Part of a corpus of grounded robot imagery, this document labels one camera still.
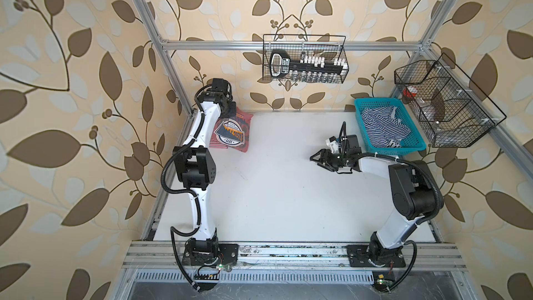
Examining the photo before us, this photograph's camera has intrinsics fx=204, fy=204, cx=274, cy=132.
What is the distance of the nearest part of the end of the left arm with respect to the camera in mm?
681

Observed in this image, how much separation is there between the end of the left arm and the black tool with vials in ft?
0.68

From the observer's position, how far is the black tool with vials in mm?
826
